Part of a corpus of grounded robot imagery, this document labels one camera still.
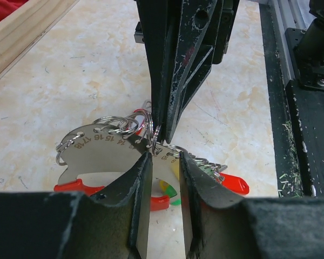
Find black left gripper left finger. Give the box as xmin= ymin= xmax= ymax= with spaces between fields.
xmin=0 ymin=152 xmax=152 ymax=258

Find wooden clothes rack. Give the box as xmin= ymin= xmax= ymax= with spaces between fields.
xmin=0 ymin=0 xmax=78 ymax=79

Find keys with coloured tags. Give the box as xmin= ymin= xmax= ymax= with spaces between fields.
xmin=159 ymin=151 xmax=251 ymax=206

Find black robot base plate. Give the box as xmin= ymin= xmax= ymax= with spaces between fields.
xmin=259 ymin=1 xmax=324 ymax=197

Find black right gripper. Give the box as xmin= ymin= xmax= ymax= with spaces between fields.
xmin=134 ymin=1 xmax=239 ymax=143

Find aluminium frame rail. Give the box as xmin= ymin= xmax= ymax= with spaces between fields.
xmin=268 ymin=0 xmax=296 ymax=85

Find metal key organizer red handle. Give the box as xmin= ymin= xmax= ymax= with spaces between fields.
xmin=54 ymin=117 xmax=181 ymax=211

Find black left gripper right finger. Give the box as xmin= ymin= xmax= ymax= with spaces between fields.
xmin=180 ymin=152 xmax=324 ymax=258

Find red crumpled cloth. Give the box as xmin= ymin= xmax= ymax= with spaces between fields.
xmin=0 ymin=0 xmax=28 ymax=21

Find key with solid red tag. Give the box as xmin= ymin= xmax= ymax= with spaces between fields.
xmin=133 ymin=100 xmax=153 ymax=137

